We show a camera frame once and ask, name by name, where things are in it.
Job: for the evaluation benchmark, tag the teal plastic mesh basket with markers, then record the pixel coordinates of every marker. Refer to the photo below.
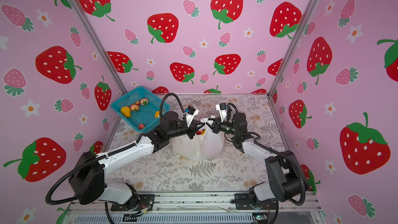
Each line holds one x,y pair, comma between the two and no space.
146,113

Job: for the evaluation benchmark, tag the orange yellow fake mango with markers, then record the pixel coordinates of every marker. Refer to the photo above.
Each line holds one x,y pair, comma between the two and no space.
157,114

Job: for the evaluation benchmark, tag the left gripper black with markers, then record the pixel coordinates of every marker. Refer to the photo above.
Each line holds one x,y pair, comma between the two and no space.
192,131

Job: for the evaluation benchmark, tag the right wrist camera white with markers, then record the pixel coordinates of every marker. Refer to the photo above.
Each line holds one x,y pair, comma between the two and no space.
223,111

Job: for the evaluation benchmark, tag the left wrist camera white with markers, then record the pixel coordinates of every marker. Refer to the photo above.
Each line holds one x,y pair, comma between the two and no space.
189,114

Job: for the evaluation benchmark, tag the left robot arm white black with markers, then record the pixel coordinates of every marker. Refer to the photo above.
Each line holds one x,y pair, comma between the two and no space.
88,178

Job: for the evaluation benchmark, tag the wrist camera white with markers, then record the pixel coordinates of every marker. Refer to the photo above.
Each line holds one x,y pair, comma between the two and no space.
189,114
223,111

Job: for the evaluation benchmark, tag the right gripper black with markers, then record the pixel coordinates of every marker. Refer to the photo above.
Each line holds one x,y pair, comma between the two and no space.
217,126

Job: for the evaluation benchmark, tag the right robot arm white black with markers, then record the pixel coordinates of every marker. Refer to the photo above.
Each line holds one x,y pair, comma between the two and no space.
286,180

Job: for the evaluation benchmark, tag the white lemon print plastic bag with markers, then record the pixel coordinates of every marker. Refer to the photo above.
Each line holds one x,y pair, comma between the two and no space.
200,147

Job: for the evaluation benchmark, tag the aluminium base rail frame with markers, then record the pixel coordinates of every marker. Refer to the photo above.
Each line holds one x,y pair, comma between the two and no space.
223,207

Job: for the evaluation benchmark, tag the yellow fake lemon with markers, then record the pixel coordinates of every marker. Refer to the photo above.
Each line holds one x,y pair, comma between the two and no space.
126,111

